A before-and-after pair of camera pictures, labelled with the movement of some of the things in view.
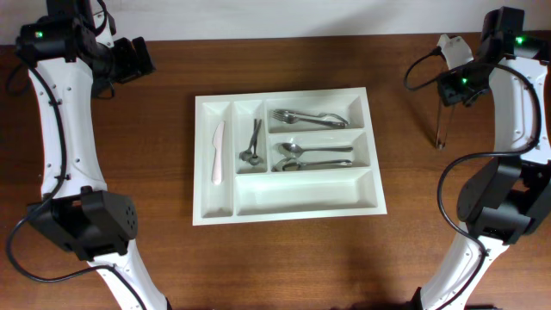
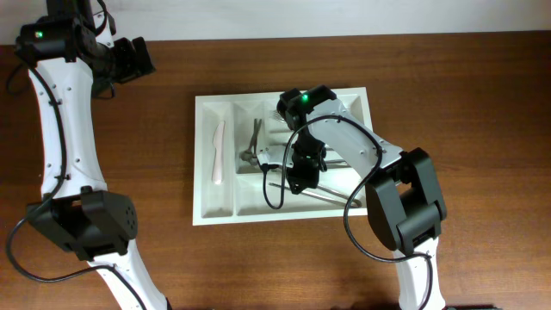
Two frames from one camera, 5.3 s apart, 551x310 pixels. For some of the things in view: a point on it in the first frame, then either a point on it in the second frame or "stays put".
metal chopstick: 438,127 → 317,195
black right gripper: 449,93 → 305,176
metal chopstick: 448,125 → 339,194
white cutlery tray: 285,156 stays put
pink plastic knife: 218,144 stays put
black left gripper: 133,66 stays put
